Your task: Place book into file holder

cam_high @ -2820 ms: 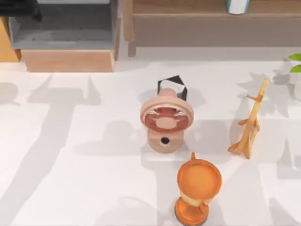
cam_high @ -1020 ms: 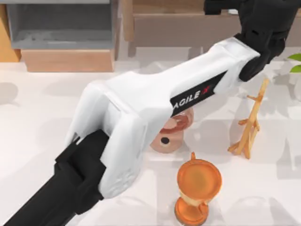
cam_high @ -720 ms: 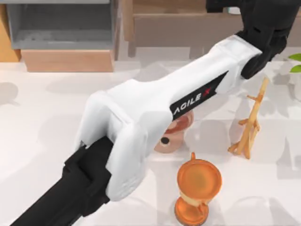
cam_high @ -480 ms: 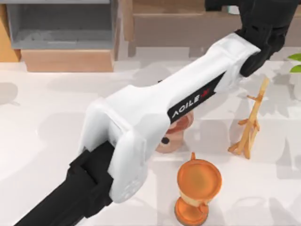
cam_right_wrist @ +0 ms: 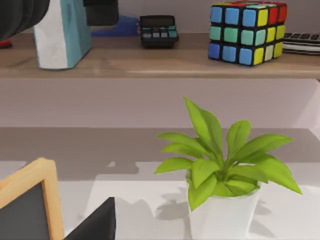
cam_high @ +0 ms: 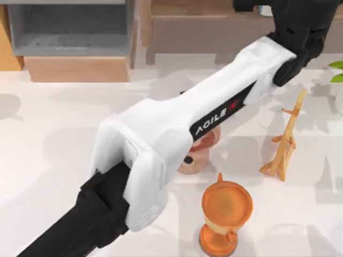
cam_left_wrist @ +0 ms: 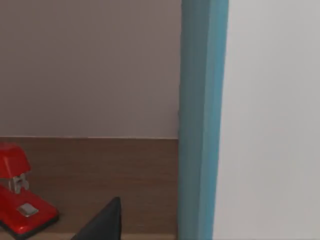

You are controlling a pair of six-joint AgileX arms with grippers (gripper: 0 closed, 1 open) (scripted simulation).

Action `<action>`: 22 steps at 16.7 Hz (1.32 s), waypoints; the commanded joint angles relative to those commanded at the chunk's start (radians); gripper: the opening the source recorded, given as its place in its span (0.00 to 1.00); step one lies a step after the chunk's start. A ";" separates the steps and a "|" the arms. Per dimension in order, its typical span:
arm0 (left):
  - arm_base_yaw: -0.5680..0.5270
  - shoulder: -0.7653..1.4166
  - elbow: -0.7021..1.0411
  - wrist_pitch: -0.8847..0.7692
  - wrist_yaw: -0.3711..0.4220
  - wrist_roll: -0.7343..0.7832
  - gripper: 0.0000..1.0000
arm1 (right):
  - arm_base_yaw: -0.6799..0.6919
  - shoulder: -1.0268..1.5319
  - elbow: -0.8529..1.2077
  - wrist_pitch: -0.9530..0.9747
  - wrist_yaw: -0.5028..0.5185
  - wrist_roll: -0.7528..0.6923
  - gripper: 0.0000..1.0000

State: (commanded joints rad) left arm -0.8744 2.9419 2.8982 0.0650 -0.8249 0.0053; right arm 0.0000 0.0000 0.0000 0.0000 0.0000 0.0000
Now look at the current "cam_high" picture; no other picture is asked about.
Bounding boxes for pink round object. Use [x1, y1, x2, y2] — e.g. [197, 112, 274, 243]
[176, 125, 222, 175]

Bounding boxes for wooden cupboard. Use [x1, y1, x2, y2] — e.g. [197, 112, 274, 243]
[0, 4, 25, 72]

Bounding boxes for pale wooden drawer front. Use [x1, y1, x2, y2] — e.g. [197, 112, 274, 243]
[23, 54, 130, 83]

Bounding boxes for orange trophy cup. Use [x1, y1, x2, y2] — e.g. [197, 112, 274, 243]
[198, 172, 254, 257]

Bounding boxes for pale wooden stick stand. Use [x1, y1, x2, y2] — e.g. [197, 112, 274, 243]
[259, 88, 308, 183]

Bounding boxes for wooden open shelf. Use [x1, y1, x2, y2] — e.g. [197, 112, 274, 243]
[133, 0, 343, 66]

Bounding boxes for green plant leaves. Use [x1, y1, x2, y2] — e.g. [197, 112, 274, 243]
[328, 60, 343, 84]

